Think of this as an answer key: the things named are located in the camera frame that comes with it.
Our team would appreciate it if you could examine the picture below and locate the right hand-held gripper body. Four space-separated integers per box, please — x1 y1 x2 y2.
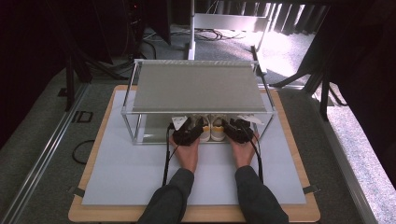
227 114 265 145

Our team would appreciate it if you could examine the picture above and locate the bundle of floor cables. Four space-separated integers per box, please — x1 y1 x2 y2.
194 27 248 42

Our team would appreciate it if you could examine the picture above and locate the metal frame grey shoe rack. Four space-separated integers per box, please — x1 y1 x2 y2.
120 59 276 146

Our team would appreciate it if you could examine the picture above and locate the white sneaker with yellow heel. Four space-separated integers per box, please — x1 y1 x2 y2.
190 114 212 143
210 114 229 143

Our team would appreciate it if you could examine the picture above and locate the person's right hand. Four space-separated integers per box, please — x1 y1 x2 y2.
229 132 261 171

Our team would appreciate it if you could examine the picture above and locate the black floor bracket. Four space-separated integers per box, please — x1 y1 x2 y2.
71 110 94 123

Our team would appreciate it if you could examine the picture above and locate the hand-held gripper black cable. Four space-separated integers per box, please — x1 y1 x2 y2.
161 123 181 188
246 124 265 185

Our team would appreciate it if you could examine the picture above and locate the dark curtain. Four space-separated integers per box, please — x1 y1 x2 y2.
314 0 396 181
0 0 113 150

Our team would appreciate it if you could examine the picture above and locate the black cable loop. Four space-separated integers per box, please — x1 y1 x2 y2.
71 139 96 165

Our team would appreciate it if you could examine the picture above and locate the black strap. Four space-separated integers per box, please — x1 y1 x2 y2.
303 184 321 195
68 185 86 199

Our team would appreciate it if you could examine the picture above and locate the black tripod stand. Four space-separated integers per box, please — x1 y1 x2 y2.
269 59 348 122
46 0 125 113

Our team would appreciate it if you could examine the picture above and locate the aluminium floor rail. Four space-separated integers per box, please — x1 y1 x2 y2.
310 92 379 224
0 83 91 224

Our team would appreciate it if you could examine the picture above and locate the left hand-held gripper black cable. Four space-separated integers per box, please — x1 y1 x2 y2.
161 123 181 188

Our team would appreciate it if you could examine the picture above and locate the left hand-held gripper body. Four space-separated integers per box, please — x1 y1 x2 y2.
169 115 200 147

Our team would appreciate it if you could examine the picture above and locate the right hand-held gripper black cable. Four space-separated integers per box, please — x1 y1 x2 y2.
246 124 265 185

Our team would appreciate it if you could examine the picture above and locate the white table mat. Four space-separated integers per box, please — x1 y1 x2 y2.
81 90 307 206

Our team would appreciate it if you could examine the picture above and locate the wooden table board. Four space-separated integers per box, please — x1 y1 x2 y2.
67 84 321 223

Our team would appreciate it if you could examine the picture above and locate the person's left hand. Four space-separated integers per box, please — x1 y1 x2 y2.
168 133 201 174

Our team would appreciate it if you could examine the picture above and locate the white metal stand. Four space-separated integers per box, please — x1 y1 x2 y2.
187 0 271 61

